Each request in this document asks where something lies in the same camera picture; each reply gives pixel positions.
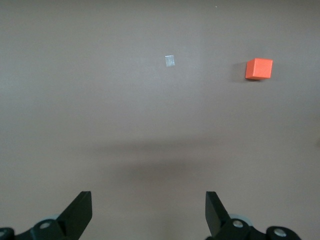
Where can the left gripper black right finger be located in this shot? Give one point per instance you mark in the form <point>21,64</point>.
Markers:
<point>217,217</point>

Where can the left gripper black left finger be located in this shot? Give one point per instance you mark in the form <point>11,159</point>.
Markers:
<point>75,217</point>

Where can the brown table cover sheet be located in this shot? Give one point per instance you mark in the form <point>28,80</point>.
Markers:
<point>100,100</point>

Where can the orange wooden cube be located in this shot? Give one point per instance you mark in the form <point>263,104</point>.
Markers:
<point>258,70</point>

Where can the small clear tape piece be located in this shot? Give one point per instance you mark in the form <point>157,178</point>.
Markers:
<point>169,61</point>

